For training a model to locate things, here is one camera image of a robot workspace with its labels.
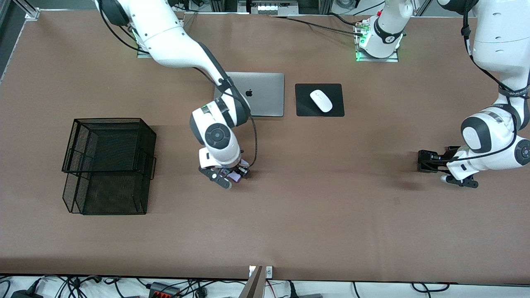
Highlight lilac flip phone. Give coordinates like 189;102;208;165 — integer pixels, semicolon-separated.
222;159;249;183

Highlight small black flip phone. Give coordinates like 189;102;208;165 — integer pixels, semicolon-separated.
420;151;443;173

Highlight silver closed laptop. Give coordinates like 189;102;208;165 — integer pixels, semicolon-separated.
214;72;285;118

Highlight black mouse pad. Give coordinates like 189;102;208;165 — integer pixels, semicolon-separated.
295;83;345;118

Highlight white computer mouse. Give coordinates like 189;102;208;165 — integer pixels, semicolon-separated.
310;89;333;113

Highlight black mesh two-tier tray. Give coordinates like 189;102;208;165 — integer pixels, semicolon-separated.
61;118;157;216

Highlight grey profile beam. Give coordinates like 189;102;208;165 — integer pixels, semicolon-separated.
239;265;264;298

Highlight black power strip orange switches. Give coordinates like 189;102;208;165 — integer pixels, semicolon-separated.
148;282;181;298

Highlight white power strip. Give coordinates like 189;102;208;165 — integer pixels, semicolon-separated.
251;2;288;15

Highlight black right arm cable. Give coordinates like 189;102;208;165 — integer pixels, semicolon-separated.
96;0;258;168

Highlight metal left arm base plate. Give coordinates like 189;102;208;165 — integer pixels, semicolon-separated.
355;19;399;63

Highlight black looped floor cable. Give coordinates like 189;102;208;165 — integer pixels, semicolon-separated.
411;282;451;293

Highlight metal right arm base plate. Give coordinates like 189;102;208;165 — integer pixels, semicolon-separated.
135;19;185;58

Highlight short black table cable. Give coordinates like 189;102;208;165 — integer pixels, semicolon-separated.
327;12;361;26

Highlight long black table cable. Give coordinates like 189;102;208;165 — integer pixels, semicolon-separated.
269;15;365;37

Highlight aluminium corner profile bracket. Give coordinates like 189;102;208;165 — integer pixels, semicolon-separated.
12;0;41;20

